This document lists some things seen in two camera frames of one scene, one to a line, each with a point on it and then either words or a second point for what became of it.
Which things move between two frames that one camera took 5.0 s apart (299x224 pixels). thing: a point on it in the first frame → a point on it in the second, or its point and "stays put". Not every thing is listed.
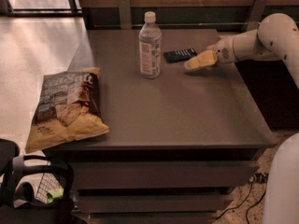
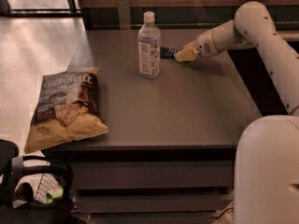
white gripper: [223, 53] → [204, 47]
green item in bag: [54, 194] stays put
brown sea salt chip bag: [68, 110] stays put
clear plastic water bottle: [149, 42] stays put
